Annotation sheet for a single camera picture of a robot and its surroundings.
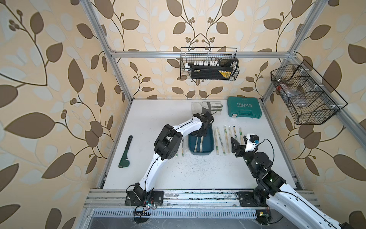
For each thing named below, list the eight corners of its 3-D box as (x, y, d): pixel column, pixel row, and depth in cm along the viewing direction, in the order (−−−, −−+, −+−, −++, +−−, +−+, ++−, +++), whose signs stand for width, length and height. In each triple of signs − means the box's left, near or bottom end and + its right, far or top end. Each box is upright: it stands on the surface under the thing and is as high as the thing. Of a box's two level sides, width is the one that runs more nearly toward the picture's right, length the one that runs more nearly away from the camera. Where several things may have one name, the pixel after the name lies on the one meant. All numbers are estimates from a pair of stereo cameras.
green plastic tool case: (229, 119, 111) (231, 115, 106) (224, 99, 125) (226, 94, 120) (262, 119, 111) (265, 115, 106) (254, 99, 125) (256, 94, 120)
